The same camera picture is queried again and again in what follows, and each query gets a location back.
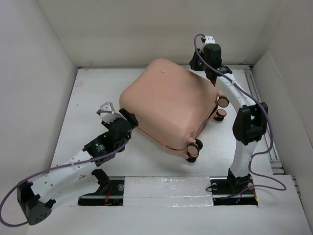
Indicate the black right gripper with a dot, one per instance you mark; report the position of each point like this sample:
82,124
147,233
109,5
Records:
193,62

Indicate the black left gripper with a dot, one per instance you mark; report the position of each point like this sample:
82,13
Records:
129,116

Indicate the pink hard-shell suitcase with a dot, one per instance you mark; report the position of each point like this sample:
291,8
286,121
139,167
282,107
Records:
172,105

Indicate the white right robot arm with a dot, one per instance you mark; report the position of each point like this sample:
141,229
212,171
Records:
250,122

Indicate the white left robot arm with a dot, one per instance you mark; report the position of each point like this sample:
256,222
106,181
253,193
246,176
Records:
37,198

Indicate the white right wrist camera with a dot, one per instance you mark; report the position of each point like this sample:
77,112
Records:
208,39

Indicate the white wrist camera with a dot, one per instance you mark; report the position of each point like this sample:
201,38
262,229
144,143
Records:
107,113
208,39

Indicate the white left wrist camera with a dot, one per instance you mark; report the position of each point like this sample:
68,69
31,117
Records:
107,113

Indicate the aluminium frame rail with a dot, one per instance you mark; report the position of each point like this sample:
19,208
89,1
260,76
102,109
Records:
255,96

